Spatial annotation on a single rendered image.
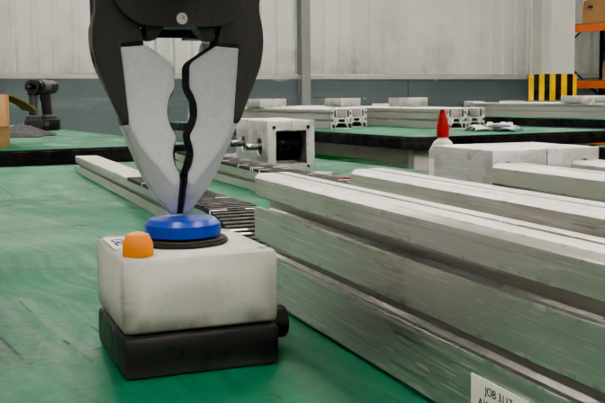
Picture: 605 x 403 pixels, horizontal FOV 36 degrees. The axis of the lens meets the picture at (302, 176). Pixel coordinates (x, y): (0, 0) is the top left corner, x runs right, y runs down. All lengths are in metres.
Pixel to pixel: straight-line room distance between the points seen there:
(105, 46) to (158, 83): 0.03
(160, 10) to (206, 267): 0.13
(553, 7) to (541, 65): 0.58
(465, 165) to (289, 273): 0.22
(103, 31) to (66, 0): 11.41
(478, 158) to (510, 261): 0.38
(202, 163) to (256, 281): 0.07
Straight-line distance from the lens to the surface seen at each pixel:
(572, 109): 5.51
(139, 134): 0.48
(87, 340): 0.54
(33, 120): 4.07
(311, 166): 1.65
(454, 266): 0.41
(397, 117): 3.99
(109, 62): 0.48
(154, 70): 0.48
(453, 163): 0.76
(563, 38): 8.80
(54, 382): 0.47
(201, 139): 0.49
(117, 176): 1.33
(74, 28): 11.92
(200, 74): 0.49
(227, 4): 0.49
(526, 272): 0.35
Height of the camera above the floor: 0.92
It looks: 5 degrees down
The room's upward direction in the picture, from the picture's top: 1 degrees counter-clockwise
